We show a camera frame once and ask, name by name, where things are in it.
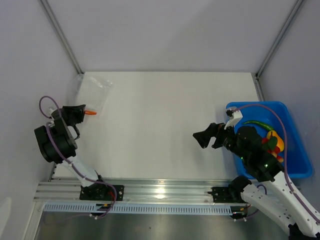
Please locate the green chili pepper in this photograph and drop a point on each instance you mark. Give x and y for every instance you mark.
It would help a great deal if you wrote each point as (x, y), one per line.
(260, 124)

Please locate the right aluminium frame post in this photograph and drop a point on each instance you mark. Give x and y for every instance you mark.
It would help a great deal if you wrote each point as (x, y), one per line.
(284, 29)

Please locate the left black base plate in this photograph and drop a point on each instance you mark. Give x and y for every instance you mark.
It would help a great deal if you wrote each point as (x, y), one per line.
(97, 192)

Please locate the aluminium mounting rail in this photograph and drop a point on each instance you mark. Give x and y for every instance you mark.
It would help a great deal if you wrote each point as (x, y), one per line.
(136, 191)

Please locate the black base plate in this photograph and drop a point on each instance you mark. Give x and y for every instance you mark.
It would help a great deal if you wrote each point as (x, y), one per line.
(97, 192)
(224, 195)

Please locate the yellow bell pepper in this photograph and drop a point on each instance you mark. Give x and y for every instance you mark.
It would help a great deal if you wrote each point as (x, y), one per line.
(280, 143)

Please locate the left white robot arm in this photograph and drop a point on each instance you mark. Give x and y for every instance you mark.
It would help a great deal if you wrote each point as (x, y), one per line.
(57, 144)

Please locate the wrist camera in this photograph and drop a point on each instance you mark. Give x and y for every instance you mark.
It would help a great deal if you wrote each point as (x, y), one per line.
(51, 114)
(234, 117)

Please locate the white slotted cable duct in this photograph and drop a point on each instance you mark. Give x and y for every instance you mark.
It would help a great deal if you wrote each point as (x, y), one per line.
(133, 208)

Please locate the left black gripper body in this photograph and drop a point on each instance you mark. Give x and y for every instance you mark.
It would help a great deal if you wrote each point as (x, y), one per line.
(74, 119)

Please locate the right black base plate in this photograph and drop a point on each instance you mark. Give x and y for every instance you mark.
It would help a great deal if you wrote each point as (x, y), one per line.
(224, 195)

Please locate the blue plastic bin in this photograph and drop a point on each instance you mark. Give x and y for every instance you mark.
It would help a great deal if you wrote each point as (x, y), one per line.
(276, 114)

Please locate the clear orange zip top bag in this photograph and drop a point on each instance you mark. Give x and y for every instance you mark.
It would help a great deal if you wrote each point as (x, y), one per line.
(90, 90)

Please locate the aluminium frame post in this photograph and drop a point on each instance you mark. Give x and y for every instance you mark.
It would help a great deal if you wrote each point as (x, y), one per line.
(284, 29)
(55, 25)

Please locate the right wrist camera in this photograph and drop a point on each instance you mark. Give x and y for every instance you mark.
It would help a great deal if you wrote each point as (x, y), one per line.
(234, 117)

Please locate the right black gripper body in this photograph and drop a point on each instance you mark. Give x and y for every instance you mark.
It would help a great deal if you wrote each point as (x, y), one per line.
(228, 138)

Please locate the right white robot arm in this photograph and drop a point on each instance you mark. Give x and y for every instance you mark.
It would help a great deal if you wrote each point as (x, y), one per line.
(293, 214)

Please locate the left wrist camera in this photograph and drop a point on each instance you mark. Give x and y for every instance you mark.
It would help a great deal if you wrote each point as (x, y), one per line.
(51, 114)

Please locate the red cherry tomato bunch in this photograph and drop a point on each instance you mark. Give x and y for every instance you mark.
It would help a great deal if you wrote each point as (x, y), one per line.
(270, 146)

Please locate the left aluminium frame post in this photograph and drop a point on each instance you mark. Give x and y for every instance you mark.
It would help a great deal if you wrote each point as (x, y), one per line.
(55, 25)

